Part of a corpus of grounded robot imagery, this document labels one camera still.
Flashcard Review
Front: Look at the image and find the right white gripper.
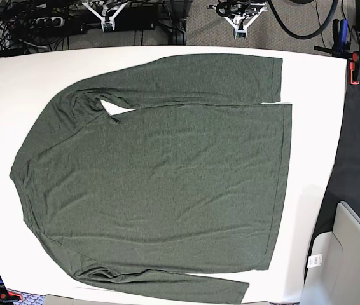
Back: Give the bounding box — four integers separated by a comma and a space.
83, 1, 130, 27

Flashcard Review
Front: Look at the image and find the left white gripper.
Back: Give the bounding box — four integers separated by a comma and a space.
207, 1, 268, 33

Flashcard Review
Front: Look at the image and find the green long-sleeve T-shirt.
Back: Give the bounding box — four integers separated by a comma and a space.
10, 54, 292, 304

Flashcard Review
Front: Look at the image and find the red clamp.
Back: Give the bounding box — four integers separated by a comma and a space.
349, 51, 360, 85

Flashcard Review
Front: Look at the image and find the grey plastic bin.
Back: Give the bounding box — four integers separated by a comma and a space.
300, 201, 360, 304

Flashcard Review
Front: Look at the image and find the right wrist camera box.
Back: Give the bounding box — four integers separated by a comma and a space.
102, 22, 113, 32

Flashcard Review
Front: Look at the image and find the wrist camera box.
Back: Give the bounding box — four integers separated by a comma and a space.
234, 30, 247, 39
102, 22, 113, 32

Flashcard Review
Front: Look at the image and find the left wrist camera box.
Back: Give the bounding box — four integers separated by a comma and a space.
234, 30, 247, 39

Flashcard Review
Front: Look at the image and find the blue handled tool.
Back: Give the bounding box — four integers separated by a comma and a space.
338, 19, 348, 51

